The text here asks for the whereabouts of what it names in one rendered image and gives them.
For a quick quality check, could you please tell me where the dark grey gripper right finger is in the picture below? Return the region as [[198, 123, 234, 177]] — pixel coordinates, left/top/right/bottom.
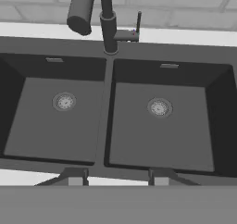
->
[[147, 168, 202, 187]]

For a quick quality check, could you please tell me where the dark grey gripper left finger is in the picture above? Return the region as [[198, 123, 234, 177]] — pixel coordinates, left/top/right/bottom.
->
[[34, 168, 91, 187]]

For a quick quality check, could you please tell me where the dark grey double sink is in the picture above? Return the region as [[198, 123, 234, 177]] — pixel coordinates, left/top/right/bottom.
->
[[0, 35, 237, 178]]

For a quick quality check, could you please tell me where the dark grey sink faucet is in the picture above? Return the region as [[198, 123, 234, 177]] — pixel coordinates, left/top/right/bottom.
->
[[66, 0, 119, 56]]

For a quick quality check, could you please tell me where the dark grey faucet handle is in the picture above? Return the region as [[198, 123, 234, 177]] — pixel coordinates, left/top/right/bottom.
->
[[114, 10, 143, 44]]

